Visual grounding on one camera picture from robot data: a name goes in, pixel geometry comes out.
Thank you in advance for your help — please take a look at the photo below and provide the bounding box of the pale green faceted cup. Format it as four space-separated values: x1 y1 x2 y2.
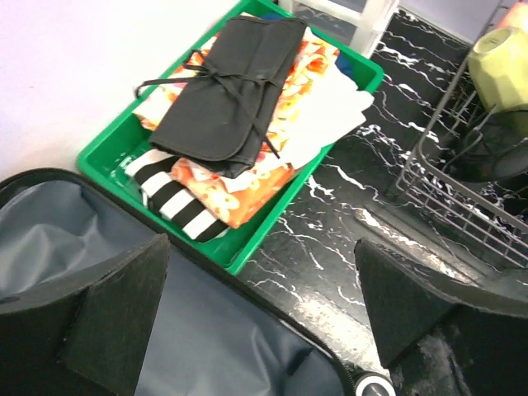
468 26 527 138

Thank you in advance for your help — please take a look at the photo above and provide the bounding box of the pink marbled cup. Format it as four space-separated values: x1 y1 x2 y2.
497 1 528 31

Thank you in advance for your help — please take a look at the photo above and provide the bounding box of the green plastic tray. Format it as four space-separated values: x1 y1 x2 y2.
78 1 384 276

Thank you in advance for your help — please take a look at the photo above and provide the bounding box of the orange bunny pattern garment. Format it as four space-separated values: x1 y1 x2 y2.
171 158 295 229

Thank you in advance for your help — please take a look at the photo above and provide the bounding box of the orange floral pattern cloth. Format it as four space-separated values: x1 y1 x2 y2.
131 26 342 182

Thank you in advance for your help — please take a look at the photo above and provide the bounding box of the black wire dish rack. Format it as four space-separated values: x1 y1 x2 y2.
385 0 528 269

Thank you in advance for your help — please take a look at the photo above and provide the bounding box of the black roll-up pouch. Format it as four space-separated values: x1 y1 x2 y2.
142 16 307 178

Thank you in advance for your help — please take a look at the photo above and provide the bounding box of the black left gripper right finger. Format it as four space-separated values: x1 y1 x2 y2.
354 238 527 395

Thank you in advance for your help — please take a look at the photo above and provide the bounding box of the white drawer organizer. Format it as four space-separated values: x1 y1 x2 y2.
278 0 399 58

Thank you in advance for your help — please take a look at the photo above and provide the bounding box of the black white striped garment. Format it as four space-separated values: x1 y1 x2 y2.
125 148 229 243

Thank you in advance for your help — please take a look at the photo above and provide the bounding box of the black ladle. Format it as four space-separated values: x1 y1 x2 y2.
442 109 527 182

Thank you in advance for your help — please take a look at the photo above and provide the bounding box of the yellow Pikachu suitcase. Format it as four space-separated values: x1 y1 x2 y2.
1 168 394 395

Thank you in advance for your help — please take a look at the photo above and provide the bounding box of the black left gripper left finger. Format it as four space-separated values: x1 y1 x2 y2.
1 234 170 395

